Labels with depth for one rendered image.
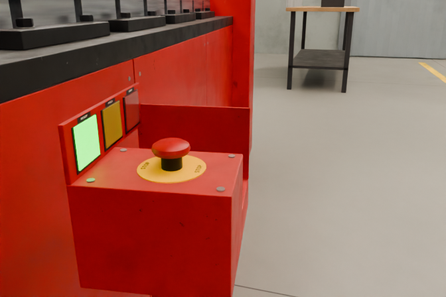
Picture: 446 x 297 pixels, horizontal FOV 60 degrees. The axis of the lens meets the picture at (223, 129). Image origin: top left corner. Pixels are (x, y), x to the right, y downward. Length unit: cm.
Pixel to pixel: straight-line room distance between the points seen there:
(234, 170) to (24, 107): 30
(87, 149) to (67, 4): 53
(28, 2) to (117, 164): 44
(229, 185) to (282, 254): 126
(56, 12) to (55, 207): 40
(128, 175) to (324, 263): 127
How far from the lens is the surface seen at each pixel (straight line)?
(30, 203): 60
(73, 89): 67
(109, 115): 46
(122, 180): 39
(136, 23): 108
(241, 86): 230
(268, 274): 152
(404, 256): 175
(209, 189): 36
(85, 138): 41
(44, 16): 83
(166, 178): 39
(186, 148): 39
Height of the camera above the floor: 94
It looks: 18 degrees down
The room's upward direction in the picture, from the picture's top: straight up
